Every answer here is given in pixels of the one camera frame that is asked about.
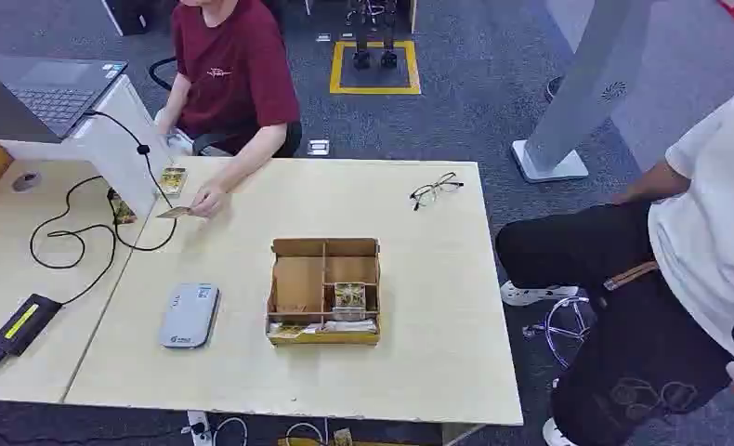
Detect yellow floor tape square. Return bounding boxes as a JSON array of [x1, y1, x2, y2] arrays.
[[329, 39, 423, 97]]

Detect dark card pack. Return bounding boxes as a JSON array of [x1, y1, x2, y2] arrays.
[[106, 187, 138, 226]]

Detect person in red shirt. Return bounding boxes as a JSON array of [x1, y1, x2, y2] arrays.
[[153, 0, 304, 220]]

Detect black power adapter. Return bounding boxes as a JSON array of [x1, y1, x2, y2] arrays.
[[0, 293, 64, 358]]

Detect grey zip pouch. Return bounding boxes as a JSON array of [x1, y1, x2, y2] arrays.
[[158, 282, 222, 351]]

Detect grey desk cable grommet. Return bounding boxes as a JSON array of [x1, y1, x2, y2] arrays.
[[10, 171, 43, 194]]

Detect black robot legs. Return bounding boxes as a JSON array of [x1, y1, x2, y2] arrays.
[[345, 0, 402, 71]]

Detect white power strip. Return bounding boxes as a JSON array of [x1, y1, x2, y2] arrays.
[[180, 410, 215, 446]]

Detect white cable loop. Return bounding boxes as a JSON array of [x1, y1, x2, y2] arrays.
[[212, 416, 249, 446]]

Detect white desk divider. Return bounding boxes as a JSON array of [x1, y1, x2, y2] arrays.
[[0, 74, 176, 220]]

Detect chrome chair base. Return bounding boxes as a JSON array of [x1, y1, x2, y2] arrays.
[[521, 295, 597, 371]]

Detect cards lying flat in slot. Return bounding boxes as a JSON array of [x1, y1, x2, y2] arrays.
[[268, 319, 378, 338]]

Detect wooden card box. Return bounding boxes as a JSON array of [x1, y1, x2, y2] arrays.
[[265, 236, 383, 348]]

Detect person in white shirt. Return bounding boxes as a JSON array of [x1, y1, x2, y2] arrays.
[[494, 79, 734, 446]]

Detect black-rimmed glasses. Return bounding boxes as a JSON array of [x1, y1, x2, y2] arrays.
[[408, 171, 466, 213]]

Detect card stack with gold print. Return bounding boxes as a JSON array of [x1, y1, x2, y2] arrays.
[[332, 282, 369, 321]]

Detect black power cable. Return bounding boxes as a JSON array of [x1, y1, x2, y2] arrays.
[[29, 110, 179, 307]]

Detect card pack with yellow print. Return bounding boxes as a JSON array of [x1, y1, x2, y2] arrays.
[[158, 165, 189, 198]]

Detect dark grey laptop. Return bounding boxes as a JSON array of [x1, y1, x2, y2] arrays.
[[0, 53, 130, 145]]

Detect person's left hand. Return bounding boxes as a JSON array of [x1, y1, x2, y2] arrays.
[[189, 183, 229, 220]]

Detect white floor stand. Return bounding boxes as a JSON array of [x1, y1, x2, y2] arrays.
[[510, 0, 652, 185]]

